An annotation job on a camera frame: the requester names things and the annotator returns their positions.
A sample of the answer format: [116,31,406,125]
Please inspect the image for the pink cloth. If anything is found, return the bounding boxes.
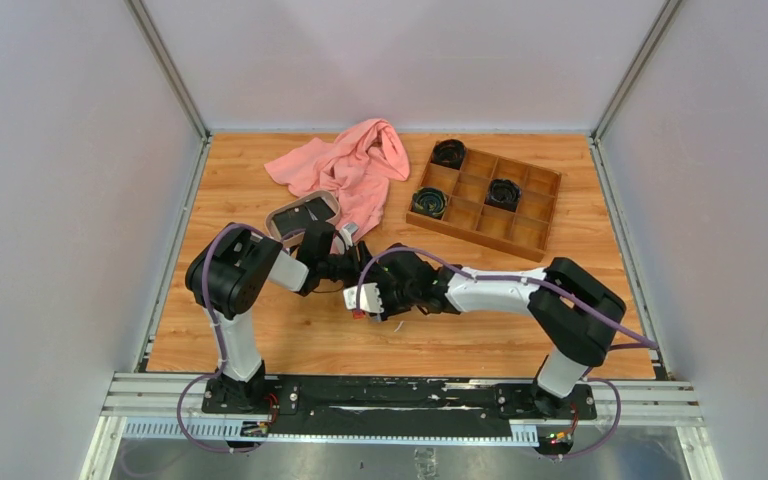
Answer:
[264,118,411,240]

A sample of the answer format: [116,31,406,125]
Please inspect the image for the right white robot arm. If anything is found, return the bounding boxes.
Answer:
[355,244,627,418]

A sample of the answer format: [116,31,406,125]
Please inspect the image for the wooden divided tray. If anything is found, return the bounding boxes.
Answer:
[406,142,562,262]

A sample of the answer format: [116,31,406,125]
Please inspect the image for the rolled belt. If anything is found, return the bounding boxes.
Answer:
[431,139,467,170]
[410,187,448,220]
[484,178,522,212]

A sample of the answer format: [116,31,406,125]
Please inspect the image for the rolled belt back left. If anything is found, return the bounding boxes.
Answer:
[431,139,467,170]

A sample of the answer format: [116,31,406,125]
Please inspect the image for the rolled belt front left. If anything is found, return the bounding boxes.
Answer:
[410,187,448,220]

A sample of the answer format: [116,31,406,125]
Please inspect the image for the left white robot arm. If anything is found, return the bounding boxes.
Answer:
[185,220,372,413]

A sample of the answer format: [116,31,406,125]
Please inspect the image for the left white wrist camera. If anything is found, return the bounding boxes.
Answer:
[338,222,359,250]

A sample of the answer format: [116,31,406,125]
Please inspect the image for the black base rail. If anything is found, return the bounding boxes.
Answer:
[201,375,597,445]

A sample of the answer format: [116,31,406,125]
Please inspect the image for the rolled belt middle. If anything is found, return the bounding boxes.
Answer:
[484,178,522,212]

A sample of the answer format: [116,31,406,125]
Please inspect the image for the beige oval card tray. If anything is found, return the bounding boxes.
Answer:
[265,190,341,247]

